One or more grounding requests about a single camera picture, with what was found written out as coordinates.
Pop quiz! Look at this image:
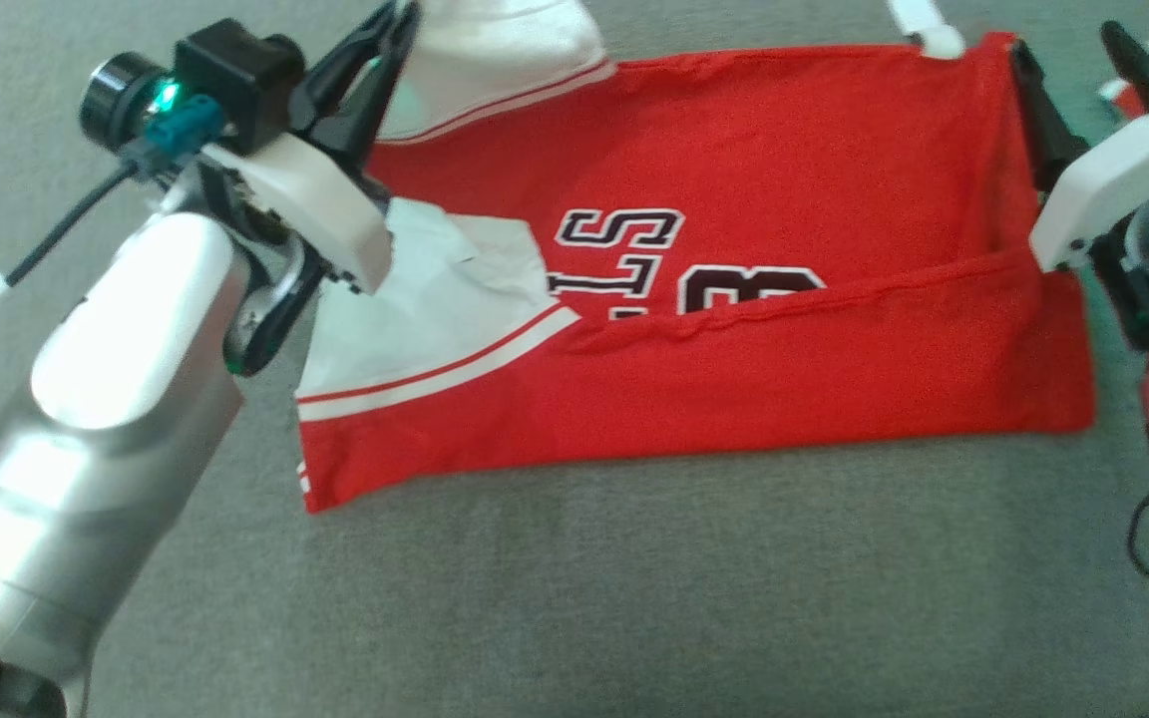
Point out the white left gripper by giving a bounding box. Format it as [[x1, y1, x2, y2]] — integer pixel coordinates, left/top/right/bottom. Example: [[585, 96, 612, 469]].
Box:
[[198, 0, 426, 297]]

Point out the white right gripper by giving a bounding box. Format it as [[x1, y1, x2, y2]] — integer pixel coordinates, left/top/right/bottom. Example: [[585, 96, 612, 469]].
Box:
[[1007, 19, 1149, 274]]

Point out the red white basketball jersey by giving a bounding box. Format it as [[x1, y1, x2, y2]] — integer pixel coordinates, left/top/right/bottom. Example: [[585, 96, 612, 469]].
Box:
[[293, 0, 1100, 517]]

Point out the large grey sofa seat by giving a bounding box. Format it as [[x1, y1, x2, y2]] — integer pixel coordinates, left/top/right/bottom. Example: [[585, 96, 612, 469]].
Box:
[[0, 0, 1149, 718]]

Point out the blue left camera connector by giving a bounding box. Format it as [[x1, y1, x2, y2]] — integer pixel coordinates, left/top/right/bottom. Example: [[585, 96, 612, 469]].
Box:
[[139, 94, 228, 166]]

